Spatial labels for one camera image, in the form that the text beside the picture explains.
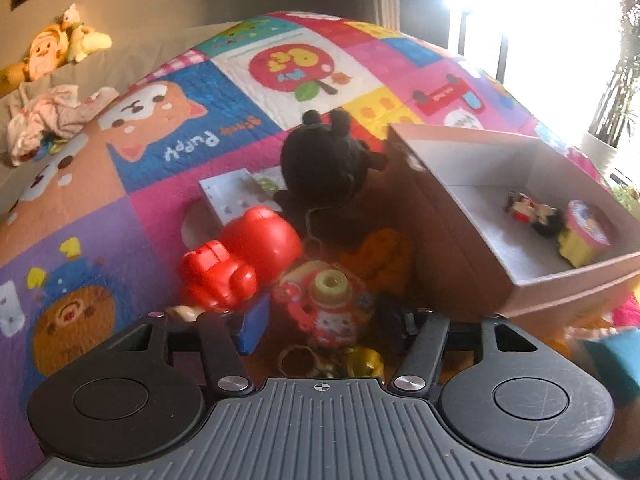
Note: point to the yellow pink toy cup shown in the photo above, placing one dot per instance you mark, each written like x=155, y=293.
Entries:
x=585, y=240

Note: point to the beige sofa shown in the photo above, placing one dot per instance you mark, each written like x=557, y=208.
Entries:
x=130, y=55

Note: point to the red plastic toy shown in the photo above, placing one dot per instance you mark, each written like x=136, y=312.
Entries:
x=260, y=240

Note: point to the crumpled pink cloth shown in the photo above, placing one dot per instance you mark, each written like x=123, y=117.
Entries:
x=45, y=115

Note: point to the teal soft object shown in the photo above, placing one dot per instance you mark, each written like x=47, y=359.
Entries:
x=615, y=365

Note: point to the printed paper card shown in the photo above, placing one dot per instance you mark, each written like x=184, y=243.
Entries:
x=267, y=180

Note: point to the white round disc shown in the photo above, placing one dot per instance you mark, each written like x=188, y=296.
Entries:
x=195, y=230

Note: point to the black white figure toy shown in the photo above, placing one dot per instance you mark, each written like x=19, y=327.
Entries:
x=547, y=222

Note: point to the green potted plant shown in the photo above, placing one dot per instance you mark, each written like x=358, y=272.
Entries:
x=617, y=95

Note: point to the gold bell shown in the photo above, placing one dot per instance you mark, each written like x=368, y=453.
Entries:
x=365, y=360

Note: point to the cream small plush toy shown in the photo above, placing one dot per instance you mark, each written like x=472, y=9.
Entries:
x=80, y=35

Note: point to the white plant pot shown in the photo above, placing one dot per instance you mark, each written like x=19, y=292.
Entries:
x=600, y=152

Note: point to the black plush toy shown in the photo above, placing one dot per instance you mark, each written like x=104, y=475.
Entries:
x=325, y=165

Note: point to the red toy camera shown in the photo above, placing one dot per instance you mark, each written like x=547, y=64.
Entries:
x=320, y=320

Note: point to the colourful printed blanket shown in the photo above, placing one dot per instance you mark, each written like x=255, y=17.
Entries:
x=150, y=210

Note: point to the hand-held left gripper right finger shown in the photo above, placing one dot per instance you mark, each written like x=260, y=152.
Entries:
x=422, y=347

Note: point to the white plastic device box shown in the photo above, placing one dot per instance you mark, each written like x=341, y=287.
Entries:
x=225, y=195

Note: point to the pink fluffy object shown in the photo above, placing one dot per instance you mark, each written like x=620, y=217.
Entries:
x=629, y=315

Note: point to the red black figure toy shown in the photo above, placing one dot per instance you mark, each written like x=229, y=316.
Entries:
x=520, y=210

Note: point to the pink cardboard box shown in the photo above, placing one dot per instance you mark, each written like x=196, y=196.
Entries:
x=450, y=230

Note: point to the orange plush toy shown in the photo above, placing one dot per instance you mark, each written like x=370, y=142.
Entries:
x=385, y=250

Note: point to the yellow monkey plush toy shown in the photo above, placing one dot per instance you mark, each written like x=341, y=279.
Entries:
x=42, y=52

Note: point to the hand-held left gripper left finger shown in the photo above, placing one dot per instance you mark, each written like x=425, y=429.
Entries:
x=254, y=325

